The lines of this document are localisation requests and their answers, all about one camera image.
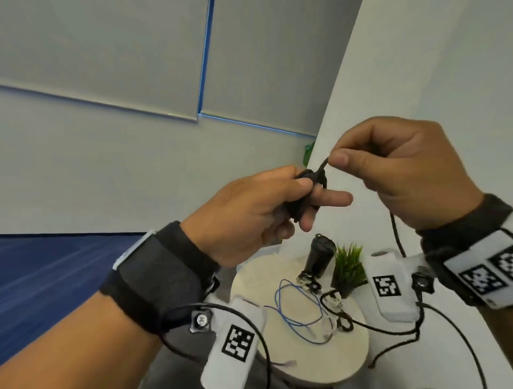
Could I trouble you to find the blue network cable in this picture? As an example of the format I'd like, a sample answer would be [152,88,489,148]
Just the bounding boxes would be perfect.
[264,279,336,368]

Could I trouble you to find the small potted grass plant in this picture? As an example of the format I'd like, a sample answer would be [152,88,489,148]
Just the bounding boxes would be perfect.
[330,242,369,299]

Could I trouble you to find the person's left hand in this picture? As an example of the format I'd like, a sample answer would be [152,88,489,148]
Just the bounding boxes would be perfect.
[180,165,353,269]

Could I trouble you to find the long white cable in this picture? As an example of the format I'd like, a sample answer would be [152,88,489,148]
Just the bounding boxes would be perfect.
[322,292,344,313]

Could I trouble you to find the black marker wristband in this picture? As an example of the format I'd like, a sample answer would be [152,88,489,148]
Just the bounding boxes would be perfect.
[99,221,221,336]
[415,193,513,310]

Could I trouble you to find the person's right hand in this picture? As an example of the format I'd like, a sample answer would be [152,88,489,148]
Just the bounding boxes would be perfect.
[328,116,484,231]

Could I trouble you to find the person's left forearm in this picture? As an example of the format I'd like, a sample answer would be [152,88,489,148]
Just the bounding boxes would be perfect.
[0,290,163,389]

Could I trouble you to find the round white table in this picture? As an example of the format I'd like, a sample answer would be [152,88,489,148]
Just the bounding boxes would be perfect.
[230,254,370,382]

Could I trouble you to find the black tumbler with lid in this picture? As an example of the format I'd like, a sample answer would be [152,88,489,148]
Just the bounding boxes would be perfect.
[303,234,337,279]

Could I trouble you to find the person's dark trousers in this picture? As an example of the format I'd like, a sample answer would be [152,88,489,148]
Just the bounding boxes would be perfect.
[140,330,225,389]

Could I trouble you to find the person's right forearm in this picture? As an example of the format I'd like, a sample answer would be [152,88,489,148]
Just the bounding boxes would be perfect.
[483,306,513,361]

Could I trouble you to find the white wall whiteboard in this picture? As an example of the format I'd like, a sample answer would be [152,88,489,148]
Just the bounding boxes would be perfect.
[415,0,513,133]

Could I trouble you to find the long black cable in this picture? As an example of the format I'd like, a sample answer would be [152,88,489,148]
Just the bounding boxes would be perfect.
[280,157,424,369]

